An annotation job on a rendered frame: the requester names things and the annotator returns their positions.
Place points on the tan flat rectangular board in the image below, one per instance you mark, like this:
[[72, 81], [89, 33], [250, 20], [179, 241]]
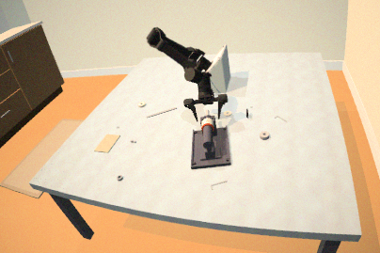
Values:
[[108, 143]]

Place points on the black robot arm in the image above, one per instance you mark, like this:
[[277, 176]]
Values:
[[189, 57]]

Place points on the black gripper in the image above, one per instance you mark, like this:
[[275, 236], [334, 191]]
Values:
[[205, 94]]

